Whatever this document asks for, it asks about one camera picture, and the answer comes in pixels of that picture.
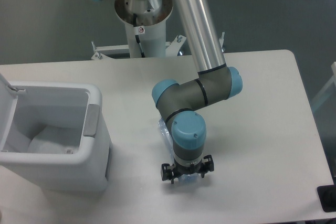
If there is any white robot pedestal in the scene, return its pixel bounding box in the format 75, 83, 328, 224
90, 0, 226, 61

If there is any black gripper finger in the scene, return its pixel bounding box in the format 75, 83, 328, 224
161, 163, 181, 184
198, 155, 214, 178

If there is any black cable on pedestal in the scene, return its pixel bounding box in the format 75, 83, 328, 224
132, 13, 146, 58

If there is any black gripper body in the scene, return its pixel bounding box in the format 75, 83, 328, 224
173, 161, 203, 177

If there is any white frame at right edge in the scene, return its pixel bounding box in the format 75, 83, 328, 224
311, 62, 335, 113

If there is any clear plastic bag with labels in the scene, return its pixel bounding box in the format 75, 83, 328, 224
27, 126, 82, 154

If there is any black device at table edge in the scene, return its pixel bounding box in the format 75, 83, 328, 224
317, 185, 335, 212

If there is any white trash can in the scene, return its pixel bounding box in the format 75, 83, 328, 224
1, 77, 112, 191

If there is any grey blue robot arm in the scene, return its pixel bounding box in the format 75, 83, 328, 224
98, 0, 243, 182

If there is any crushed clear plastic bottle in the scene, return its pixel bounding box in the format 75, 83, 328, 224
158, 118, 199, 184

